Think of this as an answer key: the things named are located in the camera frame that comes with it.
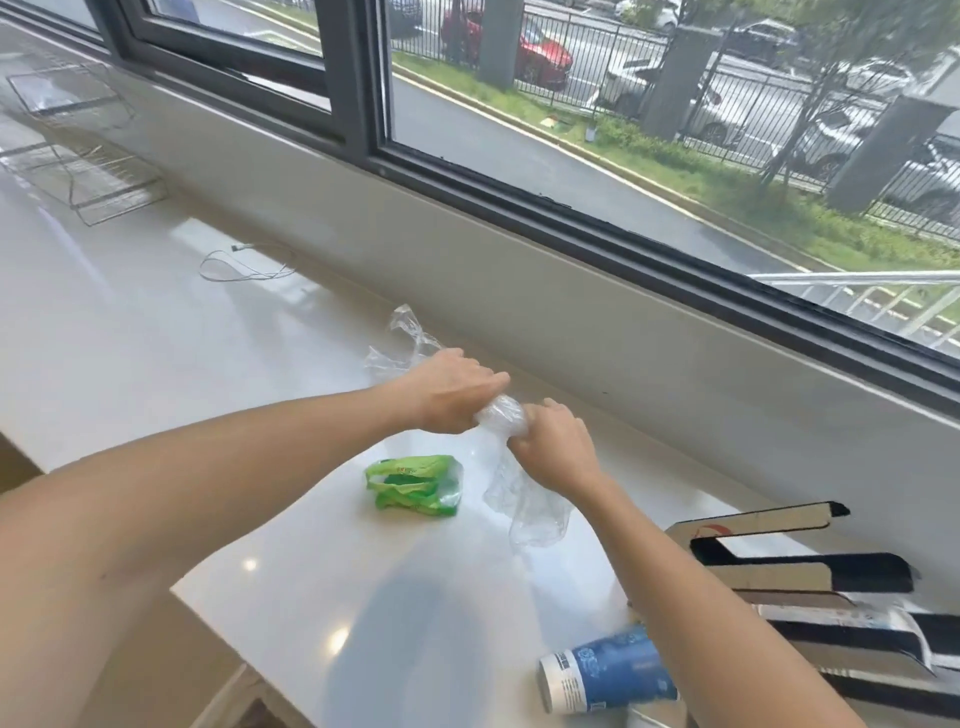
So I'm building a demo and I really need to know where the thin tree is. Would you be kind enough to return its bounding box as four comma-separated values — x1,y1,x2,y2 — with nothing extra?
757,0,960,189

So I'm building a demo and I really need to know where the white metal railing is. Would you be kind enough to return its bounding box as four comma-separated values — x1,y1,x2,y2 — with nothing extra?
748,268,960,355

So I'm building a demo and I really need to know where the dark window frame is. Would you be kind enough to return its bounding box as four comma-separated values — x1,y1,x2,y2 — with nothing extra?
0,0,960,423

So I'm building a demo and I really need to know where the person's left forearm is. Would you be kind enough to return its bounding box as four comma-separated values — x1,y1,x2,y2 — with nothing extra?
0,371,423,728

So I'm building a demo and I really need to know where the clear acrylic tray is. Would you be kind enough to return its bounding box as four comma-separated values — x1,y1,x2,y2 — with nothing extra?
0,138,171,228
5,60,138,130

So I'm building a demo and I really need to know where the red car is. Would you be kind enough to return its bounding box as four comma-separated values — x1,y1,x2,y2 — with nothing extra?
440,0,576,93

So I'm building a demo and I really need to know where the clear printed plastic wrap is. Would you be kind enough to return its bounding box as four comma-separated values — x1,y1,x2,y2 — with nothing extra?
756,602,940,676

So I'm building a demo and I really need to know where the person's right hand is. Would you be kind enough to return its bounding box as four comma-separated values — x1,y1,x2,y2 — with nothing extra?
507,398,604,497

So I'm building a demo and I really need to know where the green plastic bottle label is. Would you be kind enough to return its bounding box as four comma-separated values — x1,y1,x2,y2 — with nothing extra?
364,454,465,519

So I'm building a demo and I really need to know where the white car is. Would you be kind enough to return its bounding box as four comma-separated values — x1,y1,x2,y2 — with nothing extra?
597,55,745,148
786,103,888,183

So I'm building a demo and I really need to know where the brown and black cardboard box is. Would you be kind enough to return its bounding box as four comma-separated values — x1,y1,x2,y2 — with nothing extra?
628,500,960,723

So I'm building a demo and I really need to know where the blue and white paper cup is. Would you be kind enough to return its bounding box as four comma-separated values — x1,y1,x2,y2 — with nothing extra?
537,623,681,716

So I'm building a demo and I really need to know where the grey concrete pillar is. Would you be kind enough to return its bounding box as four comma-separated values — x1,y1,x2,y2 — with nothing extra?
826,94,960,216
639,24,723,142
477,0,527,90

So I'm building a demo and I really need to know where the thin white cable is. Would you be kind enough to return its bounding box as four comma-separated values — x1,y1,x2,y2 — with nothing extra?
198,240,300,285

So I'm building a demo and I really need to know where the clear crushed plastic bottle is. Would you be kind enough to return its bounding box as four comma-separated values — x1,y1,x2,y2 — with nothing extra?
364,303,576,554

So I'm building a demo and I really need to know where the person's right forearm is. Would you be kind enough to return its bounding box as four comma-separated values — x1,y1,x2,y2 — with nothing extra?
576,471,865,728

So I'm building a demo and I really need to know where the black metal fence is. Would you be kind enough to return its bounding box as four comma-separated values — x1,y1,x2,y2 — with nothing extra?
388,0,960,245

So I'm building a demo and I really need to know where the person's left hand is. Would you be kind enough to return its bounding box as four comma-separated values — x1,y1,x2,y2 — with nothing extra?
405,348,512,437

